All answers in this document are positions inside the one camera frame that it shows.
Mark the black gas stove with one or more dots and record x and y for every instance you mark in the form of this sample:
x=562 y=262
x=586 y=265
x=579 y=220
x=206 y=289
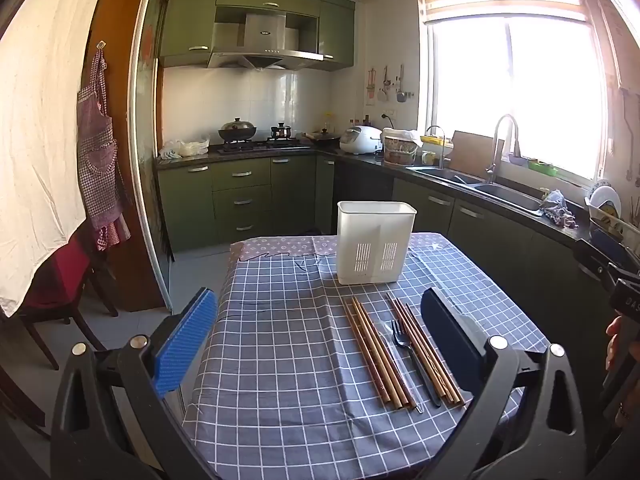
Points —
x=260 y=145

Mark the checkered apron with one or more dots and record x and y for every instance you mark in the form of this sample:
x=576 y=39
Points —
x=97 y=160

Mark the pink patterned tablecloth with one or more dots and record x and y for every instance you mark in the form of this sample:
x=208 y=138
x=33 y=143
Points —
x=280 y=247

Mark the white rice cooker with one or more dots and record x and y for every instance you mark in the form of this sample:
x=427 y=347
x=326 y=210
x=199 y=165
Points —
x=360 y=140

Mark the black fork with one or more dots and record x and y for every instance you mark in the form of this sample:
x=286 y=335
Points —
x=407 y=350

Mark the blue checked tablecloth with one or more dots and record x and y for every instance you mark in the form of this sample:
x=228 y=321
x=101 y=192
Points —
x=285 y=360

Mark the kitchen window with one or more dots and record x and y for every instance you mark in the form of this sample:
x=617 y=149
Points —
x=550 y=95

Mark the white plate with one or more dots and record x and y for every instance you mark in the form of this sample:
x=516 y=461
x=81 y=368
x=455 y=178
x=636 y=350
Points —
x=606 y=199

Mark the small pale cup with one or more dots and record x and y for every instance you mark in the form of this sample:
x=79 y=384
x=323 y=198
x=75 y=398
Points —
x=428 y=158

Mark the cluster of condiment bottles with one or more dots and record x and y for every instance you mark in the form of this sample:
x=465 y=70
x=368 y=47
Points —
x=361 y=121

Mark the white hanging sheet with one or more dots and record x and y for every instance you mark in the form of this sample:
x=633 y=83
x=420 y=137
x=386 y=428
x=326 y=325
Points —
x=40 y=135

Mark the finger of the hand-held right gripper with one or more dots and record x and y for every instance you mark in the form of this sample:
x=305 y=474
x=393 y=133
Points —
x=595 y=262

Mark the hanging red brush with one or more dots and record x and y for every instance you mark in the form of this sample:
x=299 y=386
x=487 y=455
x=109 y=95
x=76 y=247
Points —
x=371 y=87

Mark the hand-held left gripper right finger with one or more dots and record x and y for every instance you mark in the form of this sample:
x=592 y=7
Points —
x=447 y=345

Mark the crumpled grey rag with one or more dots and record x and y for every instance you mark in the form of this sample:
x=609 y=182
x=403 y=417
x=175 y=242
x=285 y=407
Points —
x=556 y=207

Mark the steel range hood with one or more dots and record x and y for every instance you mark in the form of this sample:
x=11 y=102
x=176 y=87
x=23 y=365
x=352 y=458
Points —
x=265 y=35

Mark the green tray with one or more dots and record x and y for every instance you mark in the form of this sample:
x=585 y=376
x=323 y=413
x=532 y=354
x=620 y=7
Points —
x=544 y=167

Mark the row of wooden chopsticks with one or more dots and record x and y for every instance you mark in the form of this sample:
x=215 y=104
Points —
x=372 y=355

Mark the flat black pan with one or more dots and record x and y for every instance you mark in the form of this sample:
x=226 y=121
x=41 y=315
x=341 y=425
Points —
x=322 y=136

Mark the white plastic utensil holder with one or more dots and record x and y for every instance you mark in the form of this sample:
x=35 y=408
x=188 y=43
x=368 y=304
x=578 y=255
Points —
x=375 y=240

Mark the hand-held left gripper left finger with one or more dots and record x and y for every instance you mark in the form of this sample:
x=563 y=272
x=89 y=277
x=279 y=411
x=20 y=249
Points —
x=186 y=345

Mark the black wok with lid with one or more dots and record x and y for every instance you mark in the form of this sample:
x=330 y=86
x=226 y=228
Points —
x=237 y=130

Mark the sliding glass door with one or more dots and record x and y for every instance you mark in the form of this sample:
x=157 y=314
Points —
x=150 y=110

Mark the hanging ladle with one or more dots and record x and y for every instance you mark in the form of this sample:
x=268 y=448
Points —
x=385 y=85

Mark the black built-in appliance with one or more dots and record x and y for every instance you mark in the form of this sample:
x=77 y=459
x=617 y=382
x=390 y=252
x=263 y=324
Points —
x=362 y=190

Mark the green wall cabinets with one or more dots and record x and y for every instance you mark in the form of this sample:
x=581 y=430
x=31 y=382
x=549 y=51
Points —
x=187 y=20

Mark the patterned bucket with white bag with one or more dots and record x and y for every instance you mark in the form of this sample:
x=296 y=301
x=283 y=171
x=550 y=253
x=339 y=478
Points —
x=400 y=150

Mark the green base cabinet with drawers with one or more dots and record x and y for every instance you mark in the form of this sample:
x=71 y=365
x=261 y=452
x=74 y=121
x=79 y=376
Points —
x=240 y=200

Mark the yellow sponge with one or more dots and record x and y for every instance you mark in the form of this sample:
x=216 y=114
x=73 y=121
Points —
x=431 y=139

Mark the small black pot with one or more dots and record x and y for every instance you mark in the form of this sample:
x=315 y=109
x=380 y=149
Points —
x=281 y=131

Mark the dark chair with red cloth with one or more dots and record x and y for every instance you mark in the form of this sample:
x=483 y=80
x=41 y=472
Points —
x=55 y=285

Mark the white plastic bag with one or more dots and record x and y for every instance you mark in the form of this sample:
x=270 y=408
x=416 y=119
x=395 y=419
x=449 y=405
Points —
x=187 y=148

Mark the brown cutting board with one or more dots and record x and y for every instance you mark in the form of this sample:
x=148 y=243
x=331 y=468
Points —
x=472 y=155

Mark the thin steel faucet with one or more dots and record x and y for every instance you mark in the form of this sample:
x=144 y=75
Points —
x=442 y=147

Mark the person's right hand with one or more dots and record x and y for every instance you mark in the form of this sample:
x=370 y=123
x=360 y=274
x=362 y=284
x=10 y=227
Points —
x=613 y=342

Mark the dish rack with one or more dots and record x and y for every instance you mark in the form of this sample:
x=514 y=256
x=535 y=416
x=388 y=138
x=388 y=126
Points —
x=607 y=225

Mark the hanging steel spatula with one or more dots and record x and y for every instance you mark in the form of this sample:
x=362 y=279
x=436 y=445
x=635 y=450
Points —
x=401 y=85

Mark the green sink base cabinet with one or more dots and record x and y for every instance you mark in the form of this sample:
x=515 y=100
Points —
x=490 y=235

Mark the hanging metal spoons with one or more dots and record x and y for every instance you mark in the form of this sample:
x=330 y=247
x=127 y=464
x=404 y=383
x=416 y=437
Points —
x=629 y=130

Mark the dark stone countertop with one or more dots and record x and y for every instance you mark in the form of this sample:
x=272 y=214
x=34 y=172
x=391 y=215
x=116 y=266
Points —
x=350 y=157

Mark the tall steel kitchen faucet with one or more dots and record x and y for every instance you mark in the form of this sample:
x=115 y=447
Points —
x=495 y=155

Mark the steel double sink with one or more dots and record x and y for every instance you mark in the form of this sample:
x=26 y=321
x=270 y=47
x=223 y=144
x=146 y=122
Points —
x=505 y=197

